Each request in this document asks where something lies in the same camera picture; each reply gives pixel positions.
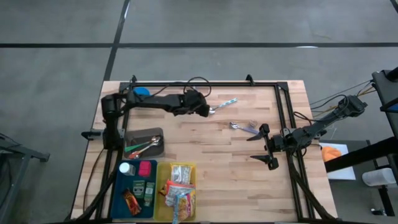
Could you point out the blue bowl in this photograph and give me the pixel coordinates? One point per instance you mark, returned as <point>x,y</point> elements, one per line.
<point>142,91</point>

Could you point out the grey plastic bin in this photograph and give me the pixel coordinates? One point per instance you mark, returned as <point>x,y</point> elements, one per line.
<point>136,137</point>

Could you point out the white paper sheet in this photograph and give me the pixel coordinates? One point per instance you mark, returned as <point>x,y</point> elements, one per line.
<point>345,171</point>

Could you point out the pink box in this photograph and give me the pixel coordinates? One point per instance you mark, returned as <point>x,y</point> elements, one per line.
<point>145,169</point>

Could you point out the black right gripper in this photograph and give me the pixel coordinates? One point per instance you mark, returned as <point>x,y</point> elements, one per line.
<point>275,144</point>

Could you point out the orange ramen noodle packet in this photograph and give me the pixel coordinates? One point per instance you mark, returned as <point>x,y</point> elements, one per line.
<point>174,189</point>

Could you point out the small black object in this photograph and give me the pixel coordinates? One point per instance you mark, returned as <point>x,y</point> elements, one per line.
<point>378,212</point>

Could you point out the white plastic jug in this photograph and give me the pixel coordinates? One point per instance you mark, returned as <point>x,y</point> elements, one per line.
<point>379,176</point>

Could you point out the orange object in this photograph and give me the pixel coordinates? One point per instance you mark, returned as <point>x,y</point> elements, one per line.
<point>331,153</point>

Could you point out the silver white packet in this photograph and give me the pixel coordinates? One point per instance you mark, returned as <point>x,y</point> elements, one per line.
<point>181,173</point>

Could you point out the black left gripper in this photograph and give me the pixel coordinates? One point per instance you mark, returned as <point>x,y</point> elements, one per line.
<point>196,104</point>

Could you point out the blue plastic bin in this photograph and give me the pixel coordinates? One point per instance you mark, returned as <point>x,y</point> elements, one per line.
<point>119,186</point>

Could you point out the orange taco seasoning packet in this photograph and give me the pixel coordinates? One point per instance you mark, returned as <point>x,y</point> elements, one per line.
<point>132,202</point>

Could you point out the black aluminium table frame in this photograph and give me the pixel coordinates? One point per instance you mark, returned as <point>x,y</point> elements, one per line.
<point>233,84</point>

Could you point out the black equipment stand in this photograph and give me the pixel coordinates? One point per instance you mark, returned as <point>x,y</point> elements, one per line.
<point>387,93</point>

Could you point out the yellow pink noodle packet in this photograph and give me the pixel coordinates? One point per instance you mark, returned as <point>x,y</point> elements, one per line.
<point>185,205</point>

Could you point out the grey metal stand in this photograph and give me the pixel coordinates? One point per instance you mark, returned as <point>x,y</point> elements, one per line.
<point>15,155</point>

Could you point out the yellow plastic bin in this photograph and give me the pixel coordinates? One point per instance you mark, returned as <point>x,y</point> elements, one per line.
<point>160,186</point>

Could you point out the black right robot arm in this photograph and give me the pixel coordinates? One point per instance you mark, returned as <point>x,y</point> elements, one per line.
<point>317,127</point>

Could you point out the small glass spice jar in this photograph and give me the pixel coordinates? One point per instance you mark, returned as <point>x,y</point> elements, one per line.
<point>253,123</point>

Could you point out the white lid seasoning jar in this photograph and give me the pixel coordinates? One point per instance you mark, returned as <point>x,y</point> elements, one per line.
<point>125,168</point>

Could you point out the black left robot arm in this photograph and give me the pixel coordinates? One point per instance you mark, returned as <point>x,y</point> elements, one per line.
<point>155,101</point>

